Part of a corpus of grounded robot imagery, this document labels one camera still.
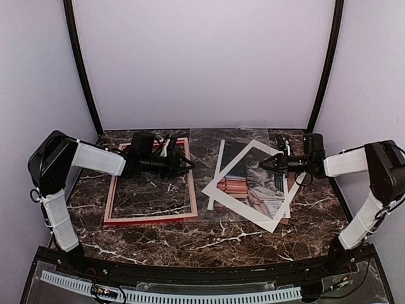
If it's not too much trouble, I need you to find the brown frame backing board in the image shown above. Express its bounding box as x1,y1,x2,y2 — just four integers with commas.
280,174,295,225

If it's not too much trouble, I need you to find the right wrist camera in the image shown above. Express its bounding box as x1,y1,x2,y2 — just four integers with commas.
275,132,325,156

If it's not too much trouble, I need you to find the left black corner post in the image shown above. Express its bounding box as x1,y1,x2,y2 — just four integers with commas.
63,0,104,136

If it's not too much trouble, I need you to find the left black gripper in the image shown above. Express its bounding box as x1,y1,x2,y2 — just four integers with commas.
140,151,195,179

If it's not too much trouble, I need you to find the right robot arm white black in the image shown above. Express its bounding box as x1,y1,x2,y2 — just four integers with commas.
259,133,404,275

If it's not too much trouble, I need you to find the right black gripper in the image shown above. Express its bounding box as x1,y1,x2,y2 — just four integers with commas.
259,149,313,178

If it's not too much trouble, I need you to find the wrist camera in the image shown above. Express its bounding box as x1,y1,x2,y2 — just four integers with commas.
131,132,178,158
275,132,325,156

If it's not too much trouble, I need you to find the black corner post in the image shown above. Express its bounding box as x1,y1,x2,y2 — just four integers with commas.
306,0,344,133
63,0,104,136

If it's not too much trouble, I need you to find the white slotted cable duct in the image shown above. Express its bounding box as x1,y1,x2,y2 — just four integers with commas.
40,270,302,303

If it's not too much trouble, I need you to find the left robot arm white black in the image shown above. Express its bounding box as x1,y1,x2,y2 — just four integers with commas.
27,130,195,253

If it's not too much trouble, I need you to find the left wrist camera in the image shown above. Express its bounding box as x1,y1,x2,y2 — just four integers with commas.
131,132,178,158

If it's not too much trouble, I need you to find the right black corner post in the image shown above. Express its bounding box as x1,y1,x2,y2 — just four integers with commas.
306,0,344,133

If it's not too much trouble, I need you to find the cat on books photo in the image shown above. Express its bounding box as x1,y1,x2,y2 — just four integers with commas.
216,148,285,218

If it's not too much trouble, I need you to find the clear acrylic sheet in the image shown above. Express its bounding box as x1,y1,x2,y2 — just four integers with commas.
189,129,270,222

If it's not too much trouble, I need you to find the white photo mat board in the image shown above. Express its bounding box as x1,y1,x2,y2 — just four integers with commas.
201,139,306,233

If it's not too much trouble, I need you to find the black front rail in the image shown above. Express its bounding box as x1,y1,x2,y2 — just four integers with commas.
37,246,374,288

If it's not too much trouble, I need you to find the red wooden picture frame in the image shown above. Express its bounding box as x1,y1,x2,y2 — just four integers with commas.
104,137,199,226

